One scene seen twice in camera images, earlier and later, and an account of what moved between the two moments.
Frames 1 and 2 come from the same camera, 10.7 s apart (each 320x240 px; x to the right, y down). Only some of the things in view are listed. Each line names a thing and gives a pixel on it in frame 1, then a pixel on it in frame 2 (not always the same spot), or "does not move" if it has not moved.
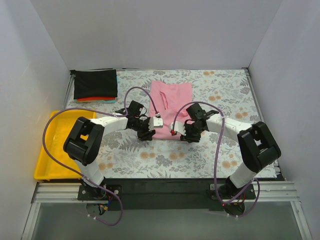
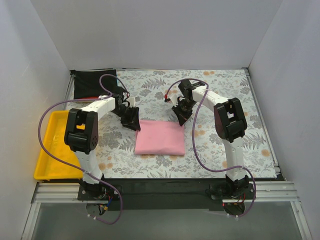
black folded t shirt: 95,83 does not move
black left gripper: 145,132 to 129,115
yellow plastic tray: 53,162 does not move
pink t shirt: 169,100 to 161,137
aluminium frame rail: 52,193 does not move
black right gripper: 189,135 to 180,111
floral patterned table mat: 182,123 does not move
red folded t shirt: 79,99 does not move
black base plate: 164,194 does not move
